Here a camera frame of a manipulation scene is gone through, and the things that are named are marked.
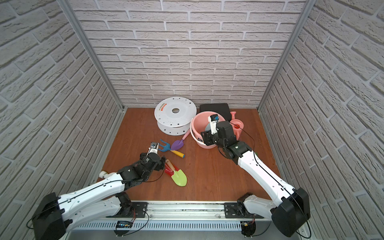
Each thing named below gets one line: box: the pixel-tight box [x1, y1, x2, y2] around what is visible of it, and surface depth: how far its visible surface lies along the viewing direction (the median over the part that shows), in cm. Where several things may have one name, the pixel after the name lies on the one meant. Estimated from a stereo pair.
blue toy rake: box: [158, 139, 185, 159], surface depth 96 cm
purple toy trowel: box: [171, 128, 191, 151], surface depth 100 cm
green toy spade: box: [165, 159, 188, 187], surface depth 87 cm
